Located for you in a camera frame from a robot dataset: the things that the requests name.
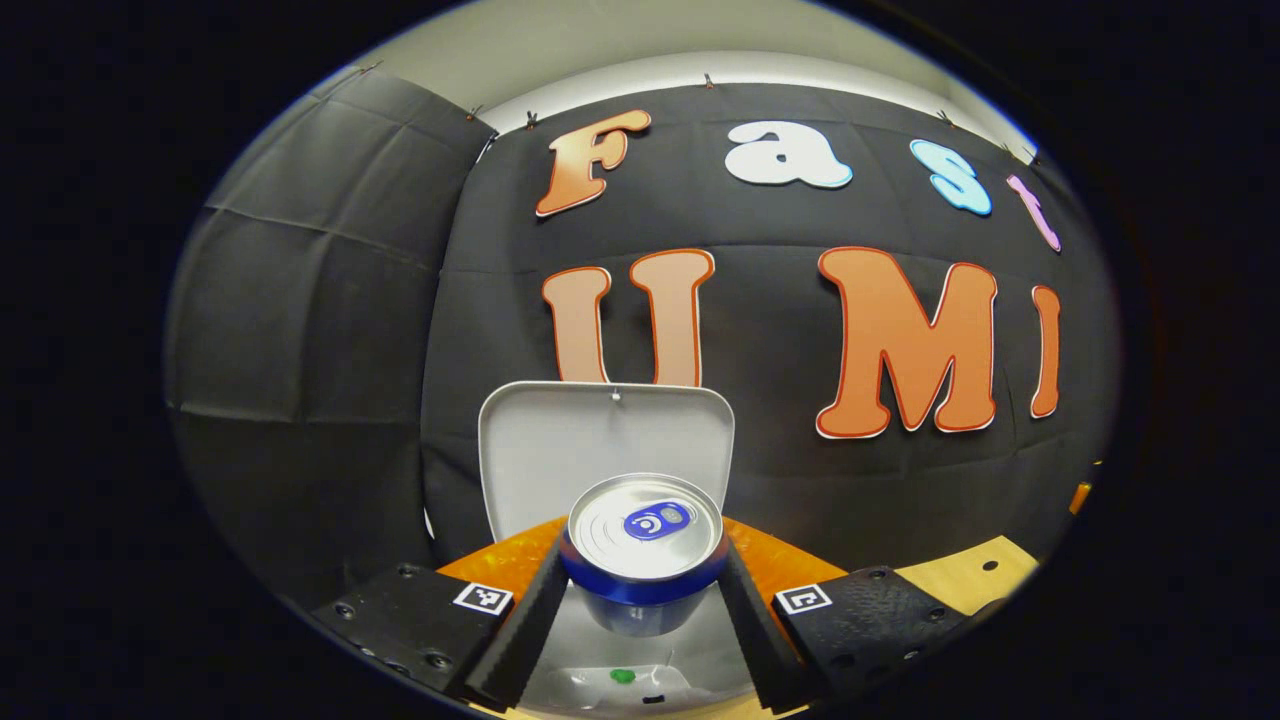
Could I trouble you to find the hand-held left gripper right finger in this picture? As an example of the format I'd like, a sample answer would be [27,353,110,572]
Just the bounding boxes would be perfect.
[718,518,970,713]

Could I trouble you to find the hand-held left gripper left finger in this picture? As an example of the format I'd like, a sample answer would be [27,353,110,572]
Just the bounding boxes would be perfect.
[315,518,572,713]

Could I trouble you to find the blue pop can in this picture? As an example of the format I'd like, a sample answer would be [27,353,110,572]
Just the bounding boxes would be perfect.
[558,473,730,639]

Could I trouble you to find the white desktop garbage bin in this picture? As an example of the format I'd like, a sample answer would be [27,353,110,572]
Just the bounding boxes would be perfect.
[478,380,766,720]

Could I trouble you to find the wooden desktop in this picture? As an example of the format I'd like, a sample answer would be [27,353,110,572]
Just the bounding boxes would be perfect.
[470,535,1043,720]

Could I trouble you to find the black backdrop cloth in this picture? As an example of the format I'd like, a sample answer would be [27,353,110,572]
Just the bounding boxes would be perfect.
[165,70,1121,611]

